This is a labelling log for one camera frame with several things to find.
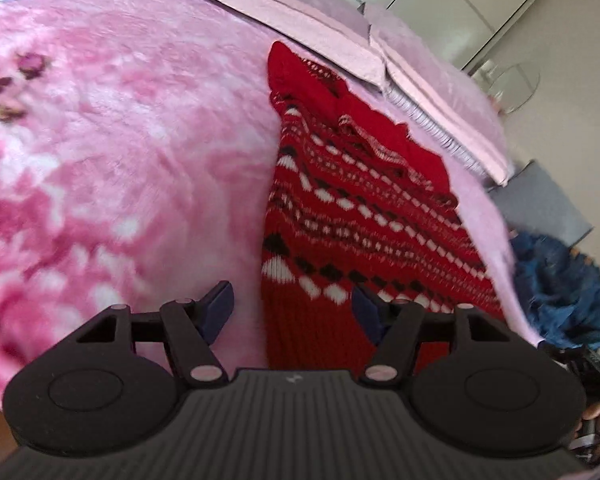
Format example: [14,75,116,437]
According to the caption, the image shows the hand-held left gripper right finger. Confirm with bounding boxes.
[352,285,512,388]

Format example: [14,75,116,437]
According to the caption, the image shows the pink quilt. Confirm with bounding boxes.
[112,0,513,186]

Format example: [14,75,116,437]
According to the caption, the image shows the grey cushion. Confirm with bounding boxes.
[487,160,593,247]

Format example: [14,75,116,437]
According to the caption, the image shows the red patterned knit sweater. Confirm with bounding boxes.
[260,41,506,376]

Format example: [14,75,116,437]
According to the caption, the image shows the pink floral blanket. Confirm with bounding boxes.
[0,0,546,411]

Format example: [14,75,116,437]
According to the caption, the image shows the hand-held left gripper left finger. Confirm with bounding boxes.
[75,281,235,388]

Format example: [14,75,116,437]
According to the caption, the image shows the oval mirror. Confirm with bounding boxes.
[492,62,540,113]

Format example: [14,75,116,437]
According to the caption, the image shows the small white tiered shelf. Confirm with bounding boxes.
[472,57,498,82]

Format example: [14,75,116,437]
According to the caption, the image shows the dark blue denim jeans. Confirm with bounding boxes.
[509,232,600,348]

